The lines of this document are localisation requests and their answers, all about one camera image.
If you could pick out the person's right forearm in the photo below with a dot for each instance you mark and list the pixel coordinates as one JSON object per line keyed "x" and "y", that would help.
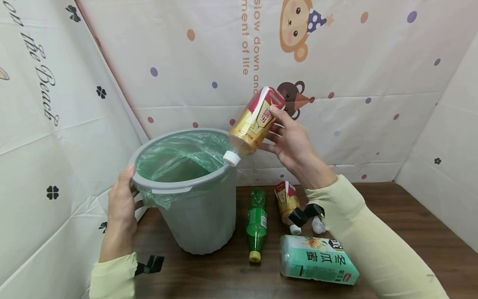
{"x": 373, "y": 245}

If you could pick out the person's left forearm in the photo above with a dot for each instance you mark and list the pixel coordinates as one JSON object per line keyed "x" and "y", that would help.
{"x": 114, "y": 277}

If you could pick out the green plastic bin liner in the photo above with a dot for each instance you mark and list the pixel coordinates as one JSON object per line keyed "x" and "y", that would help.
{"x": 179, "y": 155}

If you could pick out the person's right hand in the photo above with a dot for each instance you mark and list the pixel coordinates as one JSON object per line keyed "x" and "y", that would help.
{"x": 297, "y": 149}

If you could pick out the person's left hand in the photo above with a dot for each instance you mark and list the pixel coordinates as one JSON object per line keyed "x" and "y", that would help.
{"x": 120, "y": 216}

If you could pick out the gold red label bottle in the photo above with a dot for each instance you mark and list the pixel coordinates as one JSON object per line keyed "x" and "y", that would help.
{"x": 286, "y": 201}
{"x": 255, "y": 122}

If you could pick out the green plastic bottle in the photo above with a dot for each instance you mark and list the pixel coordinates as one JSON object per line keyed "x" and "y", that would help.
{"x": 257, "y": 224}

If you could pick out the black wrist band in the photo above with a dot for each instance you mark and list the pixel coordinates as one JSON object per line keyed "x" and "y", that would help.
{"x": 304, "y": 215}
{"x": 151, "y": 264}

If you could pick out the person's right fingers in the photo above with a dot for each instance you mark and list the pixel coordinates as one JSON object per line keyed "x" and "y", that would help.
{"x": 271, "y": 138}

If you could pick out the clear plastic bottle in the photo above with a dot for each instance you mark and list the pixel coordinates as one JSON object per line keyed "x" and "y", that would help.
{"x": 318, "y": 225}

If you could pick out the person's right thumb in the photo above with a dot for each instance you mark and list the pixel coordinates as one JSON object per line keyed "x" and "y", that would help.
{"x": 282, "y": 116}

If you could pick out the pale green label bottle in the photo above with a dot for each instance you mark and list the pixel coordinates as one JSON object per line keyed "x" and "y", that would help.
{"x": 317, "y": 259}

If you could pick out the person's left thumb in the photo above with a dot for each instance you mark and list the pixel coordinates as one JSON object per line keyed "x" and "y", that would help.
{"x": 130, "y": 174}

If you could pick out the person's left fingers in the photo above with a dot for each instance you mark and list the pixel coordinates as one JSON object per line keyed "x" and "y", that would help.
{"x": 137, "y": 201}

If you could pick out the grey plastic trash bin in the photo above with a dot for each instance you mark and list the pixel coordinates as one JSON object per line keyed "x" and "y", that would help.
{"x": 201, "y": 220}

